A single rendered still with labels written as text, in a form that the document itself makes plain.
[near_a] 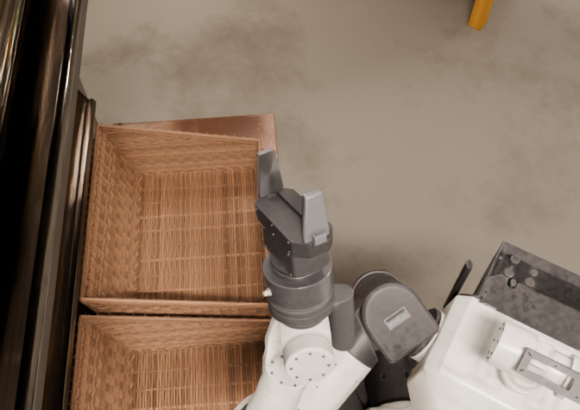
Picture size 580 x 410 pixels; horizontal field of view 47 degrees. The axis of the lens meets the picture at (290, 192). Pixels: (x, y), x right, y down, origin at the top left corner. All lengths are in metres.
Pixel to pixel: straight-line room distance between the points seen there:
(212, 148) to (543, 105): 1.73
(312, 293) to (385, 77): 2.46
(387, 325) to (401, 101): 2.16
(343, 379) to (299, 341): 0.23
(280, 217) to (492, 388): 0.44
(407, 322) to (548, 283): 0.24
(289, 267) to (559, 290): 0.51
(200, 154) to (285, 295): 1.31
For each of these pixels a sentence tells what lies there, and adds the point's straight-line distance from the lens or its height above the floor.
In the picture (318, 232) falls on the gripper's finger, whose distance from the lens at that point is 0.74.
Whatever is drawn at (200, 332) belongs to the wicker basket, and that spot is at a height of 0.69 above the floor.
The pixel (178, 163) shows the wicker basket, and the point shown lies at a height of 0.63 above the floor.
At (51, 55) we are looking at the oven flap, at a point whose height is 1.40.
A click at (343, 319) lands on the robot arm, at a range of 0.89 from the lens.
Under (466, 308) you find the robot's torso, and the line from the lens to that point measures 1.09.
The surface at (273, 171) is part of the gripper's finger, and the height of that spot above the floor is 1.70.
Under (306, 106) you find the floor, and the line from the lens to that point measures 3.06.
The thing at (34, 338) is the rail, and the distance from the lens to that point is 1.07.
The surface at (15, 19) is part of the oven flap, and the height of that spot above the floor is 1.47.
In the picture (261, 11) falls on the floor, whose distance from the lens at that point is 3.49.
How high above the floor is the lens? 2.37
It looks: 58 degrees down
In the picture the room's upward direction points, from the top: straight up
